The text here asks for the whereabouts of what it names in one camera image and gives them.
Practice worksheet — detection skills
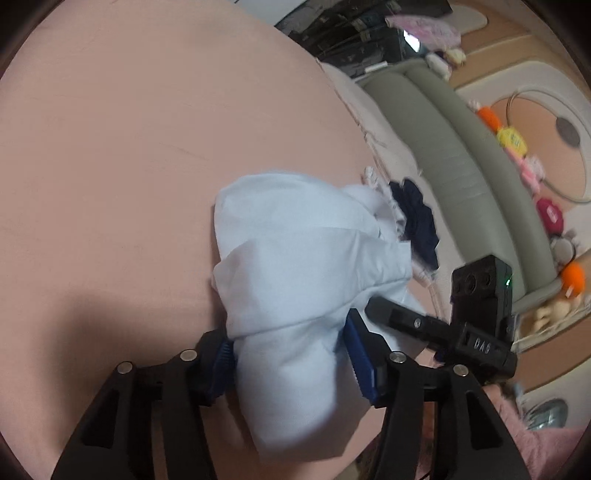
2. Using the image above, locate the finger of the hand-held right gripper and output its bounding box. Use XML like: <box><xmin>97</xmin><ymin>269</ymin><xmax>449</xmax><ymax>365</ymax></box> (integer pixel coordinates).
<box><xmin>365</xmin><ymin>295</ymin><xmax>444</xmax><ymax>344</ymax></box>

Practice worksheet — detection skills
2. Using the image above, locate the grey padded headboard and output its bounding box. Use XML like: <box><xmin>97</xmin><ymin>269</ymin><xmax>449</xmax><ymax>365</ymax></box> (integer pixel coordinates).
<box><xmin>358</xmin><ymin>58</ymin><xmax>561</xmax><ymax>315</ymax></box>

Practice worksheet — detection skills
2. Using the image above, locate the silver shiny object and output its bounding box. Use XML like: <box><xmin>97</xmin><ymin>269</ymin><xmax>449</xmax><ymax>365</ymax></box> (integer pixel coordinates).
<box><xmin>524</xmin><ymin>399</ymin><xmax>568</xmax><ymax>432</ymax></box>

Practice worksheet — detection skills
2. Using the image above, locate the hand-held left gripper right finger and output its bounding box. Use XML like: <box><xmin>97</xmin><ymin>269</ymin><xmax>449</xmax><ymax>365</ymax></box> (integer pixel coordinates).
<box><xmin>342</xmin><ymin>308</ymin><xmax>532</xmax><ymax>480</ymax></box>

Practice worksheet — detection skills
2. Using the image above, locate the navy folded garment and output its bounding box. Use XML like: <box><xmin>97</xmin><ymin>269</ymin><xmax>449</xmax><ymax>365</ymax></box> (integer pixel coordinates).
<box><xmin>388</xmin><ymin>178</ymin><xmax>440</xmax><ymax>271</ymax></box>

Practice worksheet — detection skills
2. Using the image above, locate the pink plush toy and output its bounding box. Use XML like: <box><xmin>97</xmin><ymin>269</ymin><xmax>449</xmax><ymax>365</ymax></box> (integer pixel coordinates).
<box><xmin>505</xmin><ymin>150</ymin><xmax>546</xmax><ymax>185</ymax></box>

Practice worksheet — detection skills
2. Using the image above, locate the white printed folded garment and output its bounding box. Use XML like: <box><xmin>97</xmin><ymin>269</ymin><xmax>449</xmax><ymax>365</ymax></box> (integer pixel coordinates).
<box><xmin>362</xmin><ymin>166</ymin><xmax>439</xmax><ymax>287</ymax></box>

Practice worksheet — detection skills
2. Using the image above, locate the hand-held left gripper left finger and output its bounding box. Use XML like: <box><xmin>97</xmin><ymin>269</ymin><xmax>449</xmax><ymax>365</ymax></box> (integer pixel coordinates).
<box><xmin>51</xmin><ymin>329</ymin><xmax>237</xmax><ymax>480</ymax></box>

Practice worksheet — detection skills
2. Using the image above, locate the bed with pink sheet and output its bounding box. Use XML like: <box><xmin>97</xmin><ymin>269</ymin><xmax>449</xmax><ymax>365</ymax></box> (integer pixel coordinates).
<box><xmin>0</xmin><ymin>0</ymin><xmax>462</xmax><ymax>480</ymax></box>

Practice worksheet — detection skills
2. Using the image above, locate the dark glossy cabinet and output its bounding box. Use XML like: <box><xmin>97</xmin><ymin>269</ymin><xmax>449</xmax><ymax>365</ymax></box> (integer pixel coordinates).
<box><xmin>274</xmin><ymin>0</ymin><xmax>453</xmax><ymax>79</ymax></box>

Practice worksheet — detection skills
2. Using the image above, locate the red plush toy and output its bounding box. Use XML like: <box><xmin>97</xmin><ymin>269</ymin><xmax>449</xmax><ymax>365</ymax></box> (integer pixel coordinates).
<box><xmin>536</xmin><ymin>198</ymin><xmax>566</xmax><ymax>236</ymax></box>

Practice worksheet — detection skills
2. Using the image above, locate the yellow plush toy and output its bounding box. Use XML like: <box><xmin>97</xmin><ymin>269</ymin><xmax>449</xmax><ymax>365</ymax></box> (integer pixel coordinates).
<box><xmin>496</xmin><ymin>127</ymin><xmax>529</xmax><ymax>155</ymax></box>

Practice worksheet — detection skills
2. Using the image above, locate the round orange plush toy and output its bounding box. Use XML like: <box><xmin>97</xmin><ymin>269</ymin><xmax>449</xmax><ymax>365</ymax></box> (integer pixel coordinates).
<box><xmin>561</xmin><ymin>263</ymin><xmax>587</xmax><ymax>296</ymax></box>

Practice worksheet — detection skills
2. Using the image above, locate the light blue shirt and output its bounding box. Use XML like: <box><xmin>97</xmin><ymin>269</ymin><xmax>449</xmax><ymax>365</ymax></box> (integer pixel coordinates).
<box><xmin>211</xmin><ymin>172</ymin><xmax>430</xmax><ymax>462</ymax></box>

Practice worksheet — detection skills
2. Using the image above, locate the small cream plush toy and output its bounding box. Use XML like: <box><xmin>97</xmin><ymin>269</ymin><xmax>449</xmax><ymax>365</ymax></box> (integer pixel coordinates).
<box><xmin>425</xmin><ymin>46</ymin><xmax>467</xmax><ymax>77</ymax></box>

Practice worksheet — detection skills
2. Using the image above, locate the pink floral cloth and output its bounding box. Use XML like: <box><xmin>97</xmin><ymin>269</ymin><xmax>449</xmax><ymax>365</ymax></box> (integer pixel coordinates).
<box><xmin>385</xmin><ymin>13</ymin><xmax>462</xmax><ymax>49</ymax></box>

